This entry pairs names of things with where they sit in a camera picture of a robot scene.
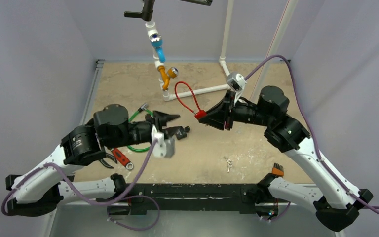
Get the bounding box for black padlock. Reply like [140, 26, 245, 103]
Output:
[175, 126, 188, 140]

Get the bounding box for red cable lock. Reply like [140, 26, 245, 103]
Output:
[174, 81, 208, 121]

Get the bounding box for green cable lock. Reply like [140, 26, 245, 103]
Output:
[127, 103, 153, 153]

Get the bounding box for silver key bunch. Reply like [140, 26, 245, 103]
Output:
[223, 156, 233, 173]

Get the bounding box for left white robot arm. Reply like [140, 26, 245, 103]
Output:
[1, 104, 178, 217]

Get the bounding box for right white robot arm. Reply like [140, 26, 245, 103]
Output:
[196, 86, 373, 232]

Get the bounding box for orange hex key set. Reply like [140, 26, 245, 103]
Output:
[271, 163, 285, 177]

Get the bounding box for orange tap valve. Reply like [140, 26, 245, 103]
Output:
[157, 66, 179, 91]

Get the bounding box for white pole with red stripe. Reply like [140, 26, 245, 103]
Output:
[250, 0, 299, 101]

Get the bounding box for black pliers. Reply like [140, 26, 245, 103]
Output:
[98, 154, 118, 169]

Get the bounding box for blue tap valve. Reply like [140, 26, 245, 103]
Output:
[149, 33, 166, 63]

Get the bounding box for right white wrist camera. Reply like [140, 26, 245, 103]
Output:
[226, 72, 246, 104]

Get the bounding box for red handled adjustable wrench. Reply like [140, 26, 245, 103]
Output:
[111, 148, 134, 170]

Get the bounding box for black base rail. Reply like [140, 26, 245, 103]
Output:
[96, 182, 290, 217]

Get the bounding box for white PVC pipe frame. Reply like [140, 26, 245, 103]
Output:
[145, 0, 239, 102]

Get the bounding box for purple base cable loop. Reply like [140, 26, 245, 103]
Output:
[106, 195, 161, 232]

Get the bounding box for black crank handle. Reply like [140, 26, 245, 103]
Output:
[124, 0, 213, 22]

